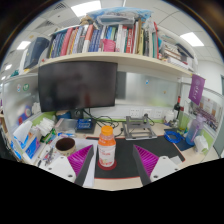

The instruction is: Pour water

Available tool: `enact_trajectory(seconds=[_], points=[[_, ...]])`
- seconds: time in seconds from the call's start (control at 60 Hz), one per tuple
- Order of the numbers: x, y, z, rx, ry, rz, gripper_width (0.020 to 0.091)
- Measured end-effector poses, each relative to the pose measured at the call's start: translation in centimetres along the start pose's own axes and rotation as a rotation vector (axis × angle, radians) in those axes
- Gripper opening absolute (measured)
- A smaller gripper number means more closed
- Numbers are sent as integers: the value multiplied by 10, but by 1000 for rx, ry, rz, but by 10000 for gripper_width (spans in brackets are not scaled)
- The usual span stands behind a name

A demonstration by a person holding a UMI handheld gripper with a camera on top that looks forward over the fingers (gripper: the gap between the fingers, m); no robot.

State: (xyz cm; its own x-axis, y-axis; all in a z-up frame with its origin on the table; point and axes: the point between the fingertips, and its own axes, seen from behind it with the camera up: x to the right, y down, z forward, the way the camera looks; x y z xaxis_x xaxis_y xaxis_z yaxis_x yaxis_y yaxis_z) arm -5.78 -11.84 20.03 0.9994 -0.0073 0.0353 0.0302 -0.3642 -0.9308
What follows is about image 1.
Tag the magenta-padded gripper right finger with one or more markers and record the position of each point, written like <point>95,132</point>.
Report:
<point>165,166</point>

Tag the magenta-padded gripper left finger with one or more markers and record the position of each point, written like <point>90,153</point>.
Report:
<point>60,166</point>

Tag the orange-capped drink bottle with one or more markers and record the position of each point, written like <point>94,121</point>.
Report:
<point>106,150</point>

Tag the large purple water bottle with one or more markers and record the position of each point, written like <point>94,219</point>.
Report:
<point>194,131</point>

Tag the patterned paper cup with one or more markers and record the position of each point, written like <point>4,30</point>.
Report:
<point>65,146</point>

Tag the dark blue mouse pad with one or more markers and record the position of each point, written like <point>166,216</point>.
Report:
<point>185,145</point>

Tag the white paper sheet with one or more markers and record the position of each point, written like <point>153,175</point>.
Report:
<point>81,142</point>

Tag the black red-edged desk mat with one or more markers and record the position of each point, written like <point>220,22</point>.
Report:
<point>125,156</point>

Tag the clear plastic box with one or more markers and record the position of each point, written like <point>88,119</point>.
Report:
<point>66,125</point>

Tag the white crumpled tissue bag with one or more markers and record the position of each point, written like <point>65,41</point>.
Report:
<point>201,144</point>

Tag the stack of white napkins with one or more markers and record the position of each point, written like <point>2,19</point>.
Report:
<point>46,126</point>

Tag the grey metal laptop stand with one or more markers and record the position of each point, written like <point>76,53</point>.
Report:
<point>140,130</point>

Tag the small blue box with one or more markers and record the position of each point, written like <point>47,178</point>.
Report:
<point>84,124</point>

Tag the white round container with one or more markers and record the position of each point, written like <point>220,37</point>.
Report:
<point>170,116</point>

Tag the blue open tissue box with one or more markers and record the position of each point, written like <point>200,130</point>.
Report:
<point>22,130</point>

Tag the dark wine bottle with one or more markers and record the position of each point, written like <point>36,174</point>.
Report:
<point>177,108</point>

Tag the group photo poster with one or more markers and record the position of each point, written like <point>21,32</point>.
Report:
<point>210,111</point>

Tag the black computer monitor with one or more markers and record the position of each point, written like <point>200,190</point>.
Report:
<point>76,85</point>

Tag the purple hanging pennant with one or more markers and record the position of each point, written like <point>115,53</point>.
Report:
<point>196,88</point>

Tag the green round sticker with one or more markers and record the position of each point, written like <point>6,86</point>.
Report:
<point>26,87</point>

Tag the beige shelf unit with books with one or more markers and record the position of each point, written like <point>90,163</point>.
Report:
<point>116,58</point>

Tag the ceiling light panels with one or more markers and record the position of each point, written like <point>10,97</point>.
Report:
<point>86,8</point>

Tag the white wall socket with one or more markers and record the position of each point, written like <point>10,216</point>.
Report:
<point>147,113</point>
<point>134,113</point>
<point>158,114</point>

